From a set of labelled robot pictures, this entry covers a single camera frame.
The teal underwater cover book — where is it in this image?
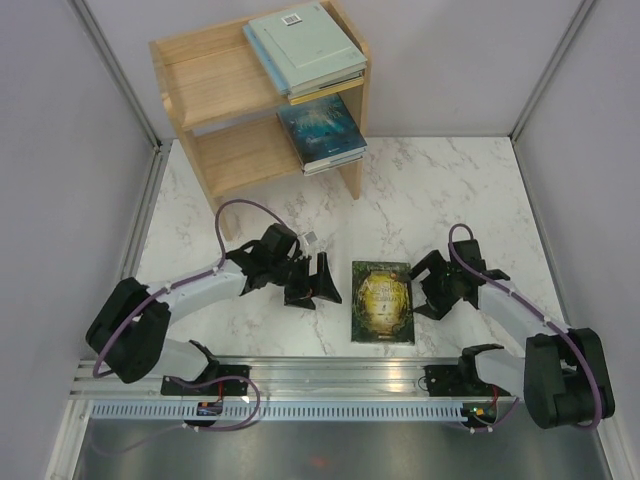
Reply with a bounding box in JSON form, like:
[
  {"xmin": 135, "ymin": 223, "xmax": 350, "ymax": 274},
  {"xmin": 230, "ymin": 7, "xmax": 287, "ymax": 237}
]
[{"xmin": 277, "ymin": 94, "xmax": 367, "ymax": 161}]

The wooden two-tier shelf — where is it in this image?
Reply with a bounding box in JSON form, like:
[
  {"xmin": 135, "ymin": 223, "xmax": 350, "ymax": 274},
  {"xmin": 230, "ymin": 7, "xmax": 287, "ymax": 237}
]
[{"xmin": 149, "ymin": 17, "xmax": 370, "ymax": 212}]

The yellow book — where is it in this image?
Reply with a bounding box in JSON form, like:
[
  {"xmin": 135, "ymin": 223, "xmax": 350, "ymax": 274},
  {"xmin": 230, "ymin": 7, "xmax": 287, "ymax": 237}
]
[{"xmin": 287, "ymin": 75, "xmax": 364, "ymax": 105}]

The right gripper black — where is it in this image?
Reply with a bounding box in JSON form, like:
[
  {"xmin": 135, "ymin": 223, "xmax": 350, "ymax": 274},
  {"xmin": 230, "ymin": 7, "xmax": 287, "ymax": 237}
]
[{"xmin": 397, "ymin": 250, "xmax": 461, "ymax": 321}]

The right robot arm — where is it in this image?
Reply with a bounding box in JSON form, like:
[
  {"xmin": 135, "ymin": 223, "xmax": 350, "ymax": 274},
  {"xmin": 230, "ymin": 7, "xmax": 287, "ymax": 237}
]
[{"xmin": 408, "ymin": 239, "xmax": 615, "ymax": 429}]

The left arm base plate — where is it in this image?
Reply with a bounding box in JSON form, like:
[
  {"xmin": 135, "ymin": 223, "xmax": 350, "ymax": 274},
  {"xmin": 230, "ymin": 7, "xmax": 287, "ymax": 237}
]
[{"xmin": 160, "ymin": 364, "xmax": 251, "ymax": 399}]

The white slotted cable duct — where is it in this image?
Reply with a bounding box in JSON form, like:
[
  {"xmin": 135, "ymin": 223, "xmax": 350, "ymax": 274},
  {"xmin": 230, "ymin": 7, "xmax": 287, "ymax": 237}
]
[{"xmin": 90, "ymin": 400, "xmax": 471, "ymax": 422}]

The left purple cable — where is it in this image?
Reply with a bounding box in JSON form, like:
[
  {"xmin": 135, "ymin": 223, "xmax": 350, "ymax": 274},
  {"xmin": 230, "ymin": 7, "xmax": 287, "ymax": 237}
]
[{"xmin": 89, "ymin": 198, "xmax": 289, "ymax": 456}]

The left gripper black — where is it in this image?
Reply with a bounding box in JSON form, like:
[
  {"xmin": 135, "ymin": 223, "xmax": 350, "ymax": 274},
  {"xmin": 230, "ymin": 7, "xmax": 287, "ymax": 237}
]
[{"xmin": 270, "ymin": 252, "xmax": 341, "ymax": 310}]

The aluminium rail beam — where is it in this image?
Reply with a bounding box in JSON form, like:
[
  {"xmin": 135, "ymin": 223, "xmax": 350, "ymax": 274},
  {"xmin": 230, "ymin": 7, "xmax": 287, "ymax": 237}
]
[{"xmin": 69, "ymin": 354, "xmax": 616, "ymax": 401}]

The dark green gold book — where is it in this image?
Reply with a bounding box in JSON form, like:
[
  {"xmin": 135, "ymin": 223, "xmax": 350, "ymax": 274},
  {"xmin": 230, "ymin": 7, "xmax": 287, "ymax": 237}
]
[{"xmin": 351, "ymin": 260, "xmax": 415, "ymax": 345}]

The black book with barcode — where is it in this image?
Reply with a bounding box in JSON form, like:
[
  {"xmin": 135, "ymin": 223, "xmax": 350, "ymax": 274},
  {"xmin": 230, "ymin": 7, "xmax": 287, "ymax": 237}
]
[{"xmin": 287, "ymin": 71, "xmax": 363, "ymax": 99}]

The Wuthering Heights blue book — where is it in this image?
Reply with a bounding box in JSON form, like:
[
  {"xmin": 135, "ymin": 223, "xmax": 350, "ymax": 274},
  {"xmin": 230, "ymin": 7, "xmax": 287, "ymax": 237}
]
[{"xmin": 299, "ymin": 147, "xmax": 367, "ymax": 175}]

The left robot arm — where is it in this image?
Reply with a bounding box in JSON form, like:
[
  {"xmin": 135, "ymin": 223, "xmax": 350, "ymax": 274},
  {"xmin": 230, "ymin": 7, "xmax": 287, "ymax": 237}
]
[{"xmin": 85, "ymin": 223, "xmax": 342, "ymax": 395}]

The Robinson Crusoe purple book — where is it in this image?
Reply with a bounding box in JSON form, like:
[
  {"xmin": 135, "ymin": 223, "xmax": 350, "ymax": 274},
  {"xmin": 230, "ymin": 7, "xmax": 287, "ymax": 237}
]
[{"xmin": 302, "ymin": 154, "xmax": 363, "ymax": 176}]

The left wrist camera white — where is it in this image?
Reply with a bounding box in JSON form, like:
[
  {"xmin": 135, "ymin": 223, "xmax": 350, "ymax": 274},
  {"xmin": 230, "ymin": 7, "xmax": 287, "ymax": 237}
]
[{"xmin": 299, "ymin": 231, "xmax": 318, "ymax": 247}]

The light blue SO book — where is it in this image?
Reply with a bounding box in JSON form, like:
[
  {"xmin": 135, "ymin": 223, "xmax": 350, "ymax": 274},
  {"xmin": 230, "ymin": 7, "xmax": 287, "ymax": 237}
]
[{"xmin": 242, "ymin": 23, "xmax": 364, "ymax": 96}]

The pale green book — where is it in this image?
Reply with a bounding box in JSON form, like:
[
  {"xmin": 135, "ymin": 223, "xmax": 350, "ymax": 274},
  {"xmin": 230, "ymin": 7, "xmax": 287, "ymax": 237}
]
[{"xmin": 247, "ymin": 2, "xmax": 367, "ymax": 87}]

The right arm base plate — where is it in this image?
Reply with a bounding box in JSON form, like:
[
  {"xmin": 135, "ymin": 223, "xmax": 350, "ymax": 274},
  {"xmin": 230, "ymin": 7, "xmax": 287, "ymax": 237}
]
[{"xmin": 423, "ymin": 363, "xmax": 494, "ymax": 398}]

